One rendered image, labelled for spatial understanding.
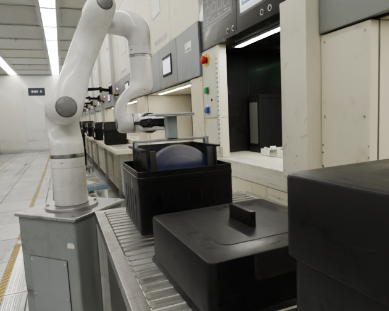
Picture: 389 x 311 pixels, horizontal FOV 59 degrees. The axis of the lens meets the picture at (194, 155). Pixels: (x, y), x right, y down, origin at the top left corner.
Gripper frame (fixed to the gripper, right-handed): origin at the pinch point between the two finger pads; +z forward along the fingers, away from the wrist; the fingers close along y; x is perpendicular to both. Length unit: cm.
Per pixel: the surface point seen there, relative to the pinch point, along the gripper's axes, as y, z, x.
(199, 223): 7, 52, -20
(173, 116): -0.8, 13.7, 1.8
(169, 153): 2.9, 19.6, -8.9
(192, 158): -4.0, 19.6, -10.9
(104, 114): -33, -493, 14
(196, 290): 13, 65, -26
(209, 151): -8.4, 22.0, -8.9
